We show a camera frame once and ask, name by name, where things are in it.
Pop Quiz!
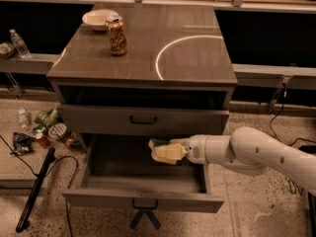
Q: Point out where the green yellow sponge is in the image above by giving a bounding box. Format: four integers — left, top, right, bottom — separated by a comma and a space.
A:
148, 138, 171, 149

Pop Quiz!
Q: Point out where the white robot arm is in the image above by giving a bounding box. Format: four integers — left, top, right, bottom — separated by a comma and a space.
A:
148, 126, 316, 195

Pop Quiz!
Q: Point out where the open grey lower drawer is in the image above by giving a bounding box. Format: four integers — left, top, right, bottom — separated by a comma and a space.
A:
62, 135, 224, 213

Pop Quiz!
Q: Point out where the grey upper drawer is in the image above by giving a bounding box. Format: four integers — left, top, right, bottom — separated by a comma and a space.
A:
58, 104, 229, 136

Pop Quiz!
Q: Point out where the grey drawer cabinet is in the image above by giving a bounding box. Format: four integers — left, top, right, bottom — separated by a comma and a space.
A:
45, 2, 238, 140

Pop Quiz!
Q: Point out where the white patterned cup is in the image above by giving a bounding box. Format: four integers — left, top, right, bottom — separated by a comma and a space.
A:
48, 122, 67, 139

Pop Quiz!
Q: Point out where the green snack bag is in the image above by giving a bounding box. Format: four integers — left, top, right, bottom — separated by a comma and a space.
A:
35, 109, 59, 128

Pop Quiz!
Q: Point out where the red can on floor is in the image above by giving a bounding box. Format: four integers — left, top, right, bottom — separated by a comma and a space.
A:
35, 132, 49, 148

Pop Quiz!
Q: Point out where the black pole left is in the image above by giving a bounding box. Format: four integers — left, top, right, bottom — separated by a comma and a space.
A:
16, 148, 55, 233

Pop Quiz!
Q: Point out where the orange soda can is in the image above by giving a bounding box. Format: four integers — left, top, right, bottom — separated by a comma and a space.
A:
106, 15, 127, 55

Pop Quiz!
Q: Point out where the dark chip bag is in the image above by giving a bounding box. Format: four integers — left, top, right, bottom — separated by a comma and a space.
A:
13, 132, 33, 155

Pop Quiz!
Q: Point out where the small plastic bottle on floor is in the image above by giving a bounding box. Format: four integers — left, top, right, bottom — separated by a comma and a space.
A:
18, 109, 29, 128

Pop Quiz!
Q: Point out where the white bowl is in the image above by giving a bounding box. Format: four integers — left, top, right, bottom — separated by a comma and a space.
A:
82, 9, 118, 32

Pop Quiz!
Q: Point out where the clear plastic water bottle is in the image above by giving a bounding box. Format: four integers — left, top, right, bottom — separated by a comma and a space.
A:
10, 30, 31, 58

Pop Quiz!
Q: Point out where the bowl on left shelf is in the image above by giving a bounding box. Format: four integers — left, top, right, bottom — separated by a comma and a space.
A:
0, 42, 16, 59

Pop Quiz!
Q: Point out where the black floor cable left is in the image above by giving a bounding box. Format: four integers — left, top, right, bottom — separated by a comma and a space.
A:
0, 135, 80, 237

